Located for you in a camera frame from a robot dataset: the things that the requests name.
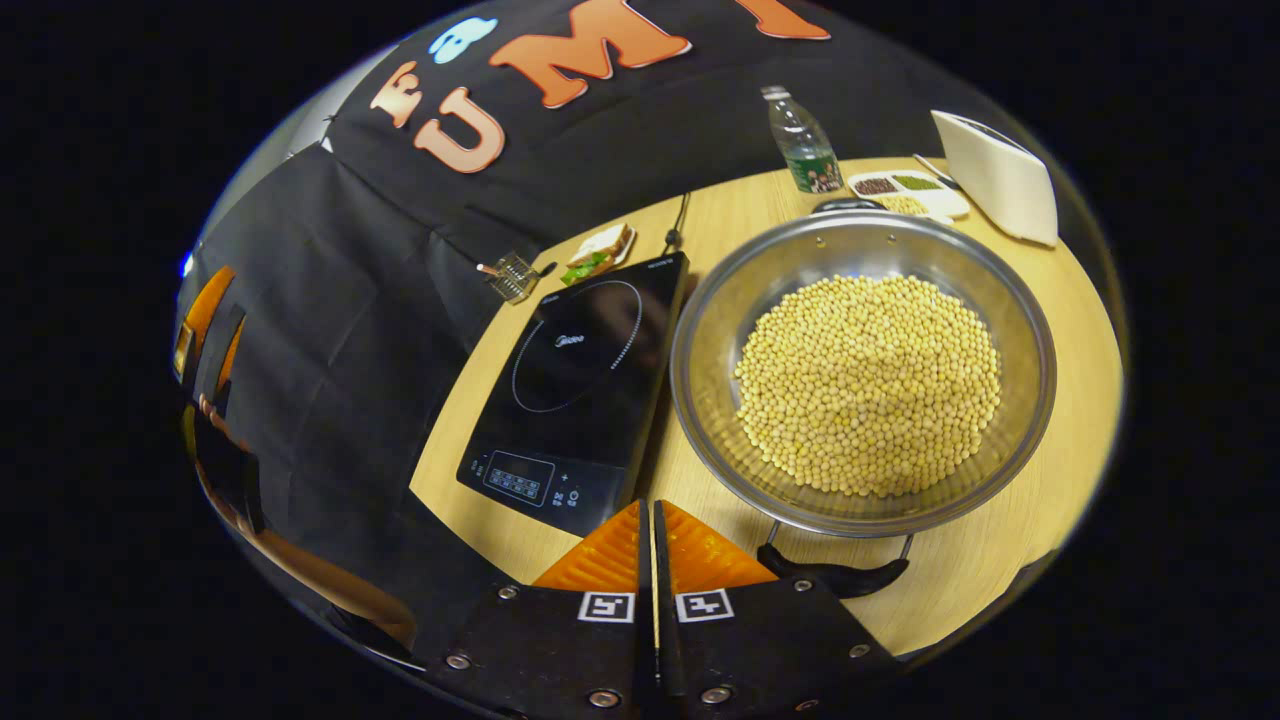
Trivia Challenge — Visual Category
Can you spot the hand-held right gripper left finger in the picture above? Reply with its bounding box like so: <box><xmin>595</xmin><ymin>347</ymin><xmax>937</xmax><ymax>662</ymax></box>
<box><xmin>425</xmin><ymin>500</ymin><xmax>656</xmax><ymax>716</ymax></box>

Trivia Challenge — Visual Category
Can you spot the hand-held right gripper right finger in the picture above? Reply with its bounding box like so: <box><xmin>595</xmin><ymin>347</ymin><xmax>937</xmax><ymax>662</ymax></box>
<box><xmin>652</xmin><ymin>500</ymin><xmax>906</xmax><ymax>716</ymax></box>

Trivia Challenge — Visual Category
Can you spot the black induction cooktop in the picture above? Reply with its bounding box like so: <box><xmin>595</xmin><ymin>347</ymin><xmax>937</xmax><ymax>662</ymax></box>
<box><xmin>457</xmin><ymin>252</ymin><xmax>691</xmax><ymax>538</ymax></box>

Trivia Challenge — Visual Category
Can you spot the pile of soybeans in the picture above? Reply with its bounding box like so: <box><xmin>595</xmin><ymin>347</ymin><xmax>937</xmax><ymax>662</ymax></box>
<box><xmin>733</xmin><ymin>275</ymin><xmax>1003</xmax><ymax>498</ymax></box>

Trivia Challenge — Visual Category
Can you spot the steel pot with black handles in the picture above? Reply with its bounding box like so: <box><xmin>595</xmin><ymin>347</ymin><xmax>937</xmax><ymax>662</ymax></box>
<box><xmin>668</xmin><ymin>198</ymin><xmax>1058</xmax><ymax>599</ymax></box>

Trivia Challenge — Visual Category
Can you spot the black backdrop cloth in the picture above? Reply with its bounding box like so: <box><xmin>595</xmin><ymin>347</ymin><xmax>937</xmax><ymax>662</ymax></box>
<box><xmin>175</xmin><ymin>0</ymin><xmax>961</xmax><ymax>661</ymax></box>

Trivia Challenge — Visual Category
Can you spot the sandwich with lettuce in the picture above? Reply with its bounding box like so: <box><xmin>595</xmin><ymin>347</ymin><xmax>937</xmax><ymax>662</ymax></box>
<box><xmin>560</xmin><ymin>223</ymin><xmax>637</xmax><ymax>287</ymax></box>

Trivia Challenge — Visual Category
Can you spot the white divided bean dish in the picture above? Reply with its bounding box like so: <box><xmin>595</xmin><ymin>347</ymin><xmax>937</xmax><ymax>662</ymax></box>
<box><xmin>848</xmin><ymin>170</ymin><xmax>971</xmax><ymax>222</ymax></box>

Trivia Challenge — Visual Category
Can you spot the clear plastic water bottle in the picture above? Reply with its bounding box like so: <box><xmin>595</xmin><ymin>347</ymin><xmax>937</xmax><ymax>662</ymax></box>
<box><xmin>762</xmin><ymin>85</ymin><xmax>844</xmax><ymax>194</ymax></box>

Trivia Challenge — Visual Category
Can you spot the white toaster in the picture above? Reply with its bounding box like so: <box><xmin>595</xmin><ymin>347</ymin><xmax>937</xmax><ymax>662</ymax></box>
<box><xmin>930</xmin><ymin>110</ymin><xmax>1059</xmax><ymax>248</ymax></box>

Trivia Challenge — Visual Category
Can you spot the metal wire mesh holder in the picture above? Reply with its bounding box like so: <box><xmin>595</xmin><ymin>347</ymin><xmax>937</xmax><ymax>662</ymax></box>
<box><xmin>490</xmin><ymin>252</ymin><xmax>546</xmax><ymax>305</ymax></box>

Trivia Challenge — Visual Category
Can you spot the black power cable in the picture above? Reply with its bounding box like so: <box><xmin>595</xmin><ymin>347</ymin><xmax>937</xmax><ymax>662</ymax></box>
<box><xmin>662</xmin><ymin>192</ymin><xmax>693</xmax><ymax>256</ymax></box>

